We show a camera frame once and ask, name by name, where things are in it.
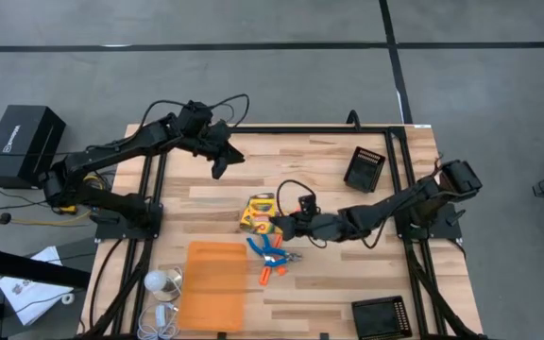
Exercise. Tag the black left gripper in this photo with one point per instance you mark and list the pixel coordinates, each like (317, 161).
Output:
(215, 150)

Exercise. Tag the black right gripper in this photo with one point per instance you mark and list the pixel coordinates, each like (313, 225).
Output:
(321, 227)

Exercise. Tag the orange eraser block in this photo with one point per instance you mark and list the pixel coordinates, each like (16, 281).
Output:
(265, 276)
(281, 271)
(277, 241)
(296, 210)

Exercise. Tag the black mesh basket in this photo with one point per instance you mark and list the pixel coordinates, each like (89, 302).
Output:
(378, 321)
(364, 172)

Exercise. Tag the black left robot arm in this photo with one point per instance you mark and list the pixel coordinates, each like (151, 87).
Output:
(111, 151)

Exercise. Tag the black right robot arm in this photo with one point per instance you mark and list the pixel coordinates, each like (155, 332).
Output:
(395, 203)

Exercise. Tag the orange translucent plastic bin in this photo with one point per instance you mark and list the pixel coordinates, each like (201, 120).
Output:
(210, 288)

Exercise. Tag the white light bulb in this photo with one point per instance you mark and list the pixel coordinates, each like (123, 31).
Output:
(155, 281)

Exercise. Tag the white table edge sticker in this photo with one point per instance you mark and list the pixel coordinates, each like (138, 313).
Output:
(421, 126)

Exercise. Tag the black cardboard box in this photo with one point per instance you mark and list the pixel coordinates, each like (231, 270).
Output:
(22, 141)

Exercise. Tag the white tape roll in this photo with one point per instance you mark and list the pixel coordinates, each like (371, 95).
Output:
(68, 298)

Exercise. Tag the black round plug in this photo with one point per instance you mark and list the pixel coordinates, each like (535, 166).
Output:
(5, 218)

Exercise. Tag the white paper sheet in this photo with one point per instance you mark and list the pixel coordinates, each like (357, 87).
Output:
(26, 293)

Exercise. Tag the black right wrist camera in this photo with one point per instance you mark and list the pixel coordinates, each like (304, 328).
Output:
(307, 204)

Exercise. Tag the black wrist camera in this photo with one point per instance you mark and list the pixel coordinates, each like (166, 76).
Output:
(220, 130)
(307, 204)

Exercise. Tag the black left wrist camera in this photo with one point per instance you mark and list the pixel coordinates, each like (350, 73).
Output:
(220, 130)

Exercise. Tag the black aluminium table frame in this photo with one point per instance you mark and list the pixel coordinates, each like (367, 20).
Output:
(300, 129)

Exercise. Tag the black frame clamp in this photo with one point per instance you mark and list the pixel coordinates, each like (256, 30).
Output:
(353, 118)

